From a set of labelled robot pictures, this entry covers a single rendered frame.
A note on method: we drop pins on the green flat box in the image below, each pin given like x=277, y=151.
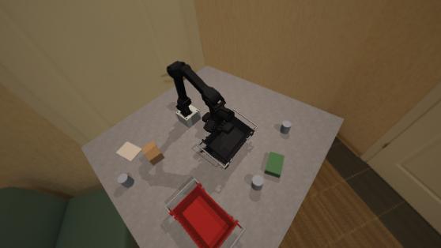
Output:
x=274, y=164

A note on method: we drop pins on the beige flat panel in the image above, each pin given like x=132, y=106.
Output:
x=129, y=151

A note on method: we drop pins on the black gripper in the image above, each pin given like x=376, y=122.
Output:
x=223, y=126

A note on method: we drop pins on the brown cardboard box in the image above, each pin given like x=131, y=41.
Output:
x=152, y=153

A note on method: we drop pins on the grey cylinder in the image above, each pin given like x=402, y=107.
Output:
x=285, y=127
x=126, y=180
x=257, y=182

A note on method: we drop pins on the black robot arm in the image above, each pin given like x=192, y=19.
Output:
x=209, y=94

